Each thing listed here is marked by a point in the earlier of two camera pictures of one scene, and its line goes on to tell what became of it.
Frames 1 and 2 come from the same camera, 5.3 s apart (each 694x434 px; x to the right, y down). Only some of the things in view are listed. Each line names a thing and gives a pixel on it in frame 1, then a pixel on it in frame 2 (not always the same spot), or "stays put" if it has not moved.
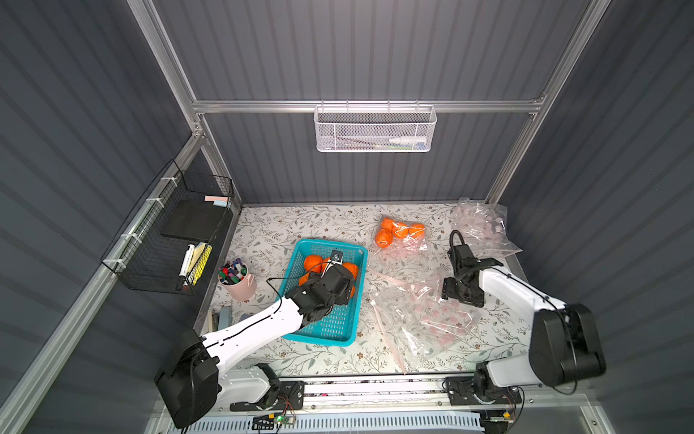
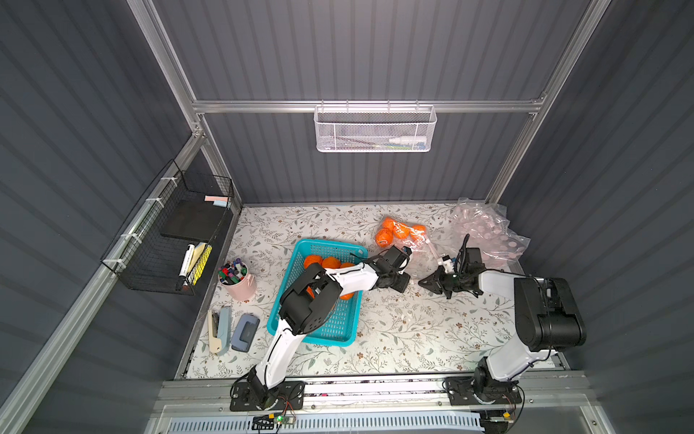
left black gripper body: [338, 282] to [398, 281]
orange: [314, 263] stays put
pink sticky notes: [213, 198] stays put
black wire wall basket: [166, 242] stays put
